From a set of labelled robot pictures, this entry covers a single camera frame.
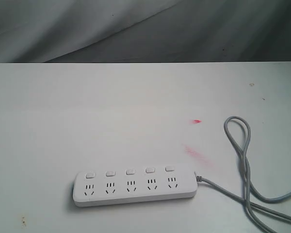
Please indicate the white five-outlet power strip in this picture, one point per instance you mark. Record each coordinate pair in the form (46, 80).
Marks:
(121, 184)

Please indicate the white backdrop cloth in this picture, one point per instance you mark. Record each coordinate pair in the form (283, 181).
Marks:
(144, 31)

